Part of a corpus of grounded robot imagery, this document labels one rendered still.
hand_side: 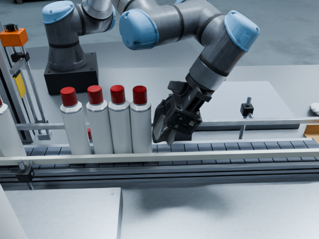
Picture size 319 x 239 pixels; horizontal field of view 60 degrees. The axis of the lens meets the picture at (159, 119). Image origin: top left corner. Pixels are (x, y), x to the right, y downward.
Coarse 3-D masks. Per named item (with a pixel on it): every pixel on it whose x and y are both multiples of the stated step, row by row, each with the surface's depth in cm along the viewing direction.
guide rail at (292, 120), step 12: (204, 120) 74; (216, 120) 74; (228, 120) 74; (240, 120) 74; (252, 120) 74; (264, 120) 74; (276, 120) 74; (288, 120) 74; (300, 120) 75; (312, 120) 75
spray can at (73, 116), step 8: (64, 88) 63; (72, 88) 63; (64, 96) 62; (72, 96) 62; (64, 104) 63; (72, 104) 63; (80, 104) 65; (64, 112) 63; (72, 112) 63; (80, 112) 65; (64, 120) 65; (72, 120) 65; (80, 120) 66; (72, 128) 66; (80, 128) 67; (72, 136) 67; (80, 136) 68; (72, 144) 69; (80, 144) 69; (88, 144) 71; (72, 152) 71; (80, 152) 71; (88, 152) 72
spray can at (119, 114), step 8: (112, 88) 63; (120, 88) 63; (112, 96) 63; (120, 96) 63; (112, 104) 65; (120, 104) 64; (128, 104) 66; (112, 112) 65; (120, 112) 65; (128, 112) 66; (112, 120) 67; (120, 120) 66; (128, 120) 67; (112, 128) 68; (120, 128) 67; (128, 128) 68; (112, 136) 71; (120, 136) 69; (128, 136) 70; (120, 144) 70; (128, 144) 71; (120, 152) 72; (128, 152) 73
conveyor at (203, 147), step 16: (160, 144) 79; (176, 144) 79; (192, 144) 79; (208, 144) 79; (240, 144) 79; (256, 144) 79; (272, 144) 79; (288, 144) 79; (304, 144) 79; (192, 160) 73; (208, 160) 73; (224, 160) 73; (240, 160) 73; (256, 160) 73; (272, 160) 73; (288, 160) 73; (304, 160) 73
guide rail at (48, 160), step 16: (0, 160) 69; (16, 160) 69; (32, 160) 69; (48, 160) 69; (64, 160) 69; (80, 160) 70; (96, 160) 70; (112, 160) 70; (128, 160) 70; (144, 160) 70; (160, 160) 71; (176, 160) 71
